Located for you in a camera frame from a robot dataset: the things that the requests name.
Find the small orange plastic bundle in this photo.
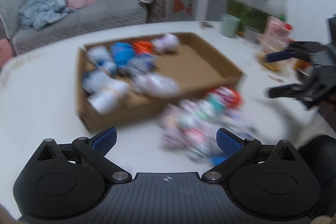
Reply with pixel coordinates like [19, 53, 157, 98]
[210, 86, 243, 109]

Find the white sock roll with band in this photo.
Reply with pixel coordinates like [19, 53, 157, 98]
[88, 79, 130, 115]

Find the white-blue sock with band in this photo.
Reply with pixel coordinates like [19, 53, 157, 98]
[81, 61, 117, 94]

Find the grey blue-patterned sock bundle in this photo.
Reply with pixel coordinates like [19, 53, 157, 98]
[125, 53, 157, 77]

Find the bubble-wrap bundle purple band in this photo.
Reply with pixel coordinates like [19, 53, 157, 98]
[151, 33, 180, 54]

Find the teal floral sock bundle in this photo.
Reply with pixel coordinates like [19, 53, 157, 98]
[196, 95, 225, 120]

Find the glass fish tank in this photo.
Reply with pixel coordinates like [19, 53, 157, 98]
[226, 0, 288, 33]

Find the mint green cup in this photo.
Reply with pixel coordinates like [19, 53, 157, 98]
[220, 14, 241, 38]

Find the brown cardboard box tray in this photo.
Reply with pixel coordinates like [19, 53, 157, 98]
[76, 32, 243, 132]

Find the bubble-wrap bundle with teal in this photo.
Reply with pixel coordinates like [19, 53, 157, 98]
[86, 46, 111, 64]

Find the large orange plastic bundle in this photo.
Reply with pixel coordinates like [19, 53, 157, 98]
[132, 40, 153, 55]

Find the pink plastic chair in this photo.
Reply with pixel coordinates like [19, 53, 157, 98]
[0, 39, 13, 68]

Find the grey sofa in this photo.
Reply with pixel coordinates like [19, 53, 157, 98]
[1, 0, 170, 55]

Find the light blue blanket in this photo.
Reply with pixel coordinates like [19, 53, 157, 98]
[18, 0, 98, 31]

